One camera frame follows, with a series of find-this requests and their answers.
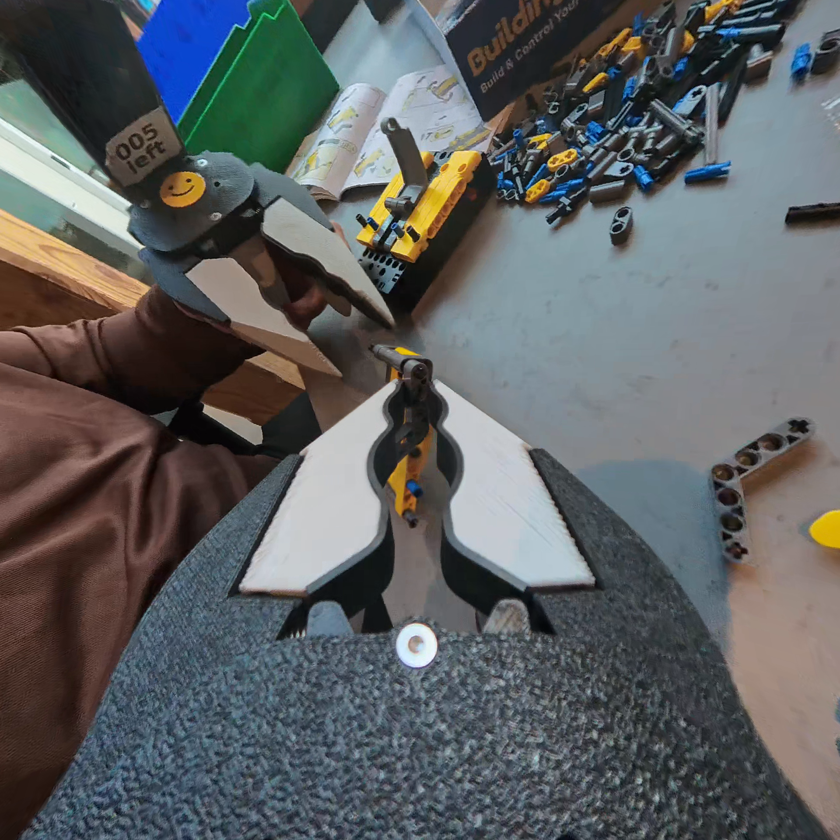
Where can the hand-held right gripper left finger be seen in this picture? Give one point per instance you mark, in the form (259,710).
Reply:
(315,518)

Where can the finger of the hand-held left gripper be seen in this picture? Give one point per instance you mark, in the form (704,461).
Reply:
(249,308)
(315,243)

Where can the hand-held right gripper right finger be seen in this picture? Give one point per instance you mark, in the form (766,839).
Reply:
(512,518)

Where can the small yellow grey brick assembly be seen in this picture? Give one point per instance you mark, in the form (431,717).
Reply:
(401,492)

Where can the person's left forearm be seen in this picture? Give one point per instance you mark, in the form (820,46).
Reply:
(131,354)

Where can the grey desk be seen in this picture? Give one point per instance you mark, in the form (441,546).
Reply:
(590,328)

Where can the person's left hand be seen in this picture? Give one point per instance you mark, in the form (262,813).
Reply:
(305,298)

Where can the black office chair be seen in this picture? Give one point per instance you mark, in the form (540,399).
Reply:
(289,426)

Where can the blue plastic bin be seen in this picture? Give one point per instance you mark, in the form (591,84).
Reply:
(190,52)

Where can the black brick block with holes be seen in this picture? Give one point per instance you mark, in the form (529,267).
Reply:
(446,184)

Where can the green plastic bin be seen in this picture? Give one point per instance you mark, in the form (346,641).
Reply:
(275,98)

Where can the instruction booklet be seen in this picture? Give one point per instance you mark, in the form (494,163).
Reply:
(420,105)

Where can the wooden ledge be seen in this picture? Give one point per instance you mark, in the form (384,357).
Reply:
(52,275)

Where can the grey angled beam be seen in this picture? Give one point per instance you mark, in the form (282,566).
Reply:
(728,499)

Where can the person in brown sleeve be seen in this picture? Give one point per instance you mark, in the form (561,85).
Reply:
(79,525)

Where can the dark cardboard box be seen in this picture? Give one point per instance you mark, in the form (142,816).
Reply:
(518,46)

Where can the grey double hole connector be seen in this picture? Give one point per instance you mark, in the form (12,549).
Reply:
(621,225)

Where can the yellow wedge piece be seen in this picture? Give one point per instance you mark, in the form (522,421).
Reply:
(827,530)

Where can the pile of grey blue pieces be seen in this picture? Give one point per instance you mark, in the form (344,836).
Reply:
(630,111)

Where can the black beam piece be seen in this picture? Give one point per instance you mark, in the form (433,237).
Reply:
(814,212)

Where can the white window frame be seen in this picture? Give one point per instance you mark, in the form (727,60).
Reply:
(52,172)

